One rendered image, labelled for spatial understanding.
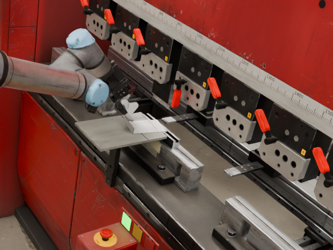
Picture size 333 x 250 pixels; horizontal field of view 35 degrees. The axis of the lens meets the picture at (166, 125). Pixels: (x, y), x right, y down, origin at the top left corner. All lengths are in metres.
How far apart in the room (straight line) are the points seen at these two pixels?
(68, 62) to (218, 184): 2.10
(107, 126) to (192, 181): 0.34
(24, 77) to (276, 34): 0.64
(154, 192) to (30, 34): 1.07
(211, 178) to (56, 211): 1.41
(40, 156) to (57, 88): 1.10
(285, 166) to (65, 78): 0.62
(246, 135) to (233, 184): 2.07
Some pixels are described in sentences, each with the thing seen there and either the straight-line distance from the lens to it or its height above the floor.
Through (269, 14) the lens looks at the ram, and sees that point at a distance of 1.42.
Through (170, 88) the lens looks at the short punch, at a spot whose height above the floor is 1.16.
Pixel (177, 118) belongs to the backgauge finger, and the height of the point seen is 1.01.
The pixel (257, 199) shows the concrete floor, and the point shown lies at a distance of 3.50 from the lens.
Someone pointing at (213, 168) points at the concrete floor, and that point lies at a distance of 3.68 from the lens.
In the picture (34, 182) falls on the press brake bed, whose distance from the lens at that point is 2.63.
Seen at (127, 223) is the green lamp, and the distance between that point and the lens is 1.73.
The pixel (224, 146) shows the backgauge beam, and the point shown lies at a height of 0.93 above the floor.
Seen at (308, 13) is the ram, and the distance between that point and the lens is 1.34.
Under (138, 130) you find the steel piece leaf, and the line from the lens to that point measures 1.84.
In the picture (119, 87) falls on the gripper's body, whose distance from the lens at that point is 1.72.
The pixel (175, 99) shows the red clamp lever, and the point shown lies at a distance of 1.68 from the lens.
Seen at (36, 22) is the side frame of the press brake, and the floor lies 1.07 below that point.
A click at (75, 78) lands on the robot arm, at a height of 1.28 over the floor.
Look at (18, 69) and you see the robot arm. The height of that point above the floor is 1.34.
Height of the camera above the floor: 1.88
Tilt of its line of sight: 27 degrees down
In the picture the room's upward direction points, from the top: 12 degrees clockwise
